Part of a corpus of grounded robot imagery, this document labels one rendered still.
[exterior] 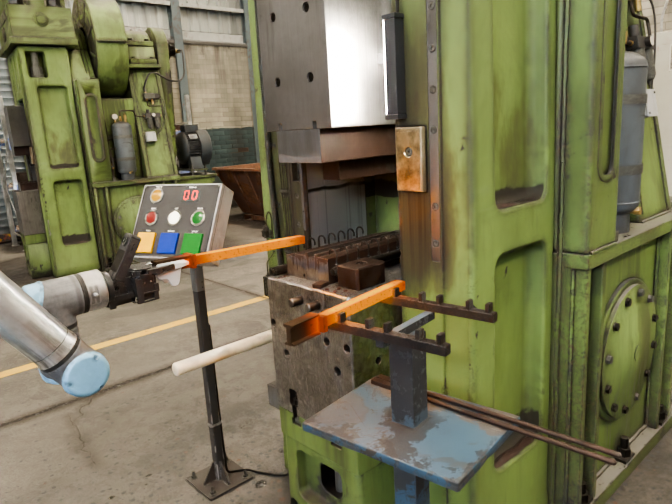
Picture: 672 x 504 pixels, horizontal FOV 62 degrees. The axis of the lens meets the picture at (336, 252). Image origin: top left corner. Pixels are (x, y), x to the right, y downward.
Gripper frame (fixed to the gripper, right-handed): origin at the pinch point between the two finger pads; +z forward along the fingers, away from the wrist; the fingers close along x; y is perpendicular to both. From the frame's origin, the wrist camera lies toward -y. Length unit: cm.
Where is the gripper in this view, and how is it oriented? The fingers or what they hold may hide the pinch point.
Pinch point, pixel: (181, 259)
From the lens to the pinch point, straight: 145.5
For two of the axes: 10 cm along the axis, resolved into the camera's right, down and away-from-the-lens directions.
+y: 0.7, 9.7, 2.3
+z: 7.3, -2.1, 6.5
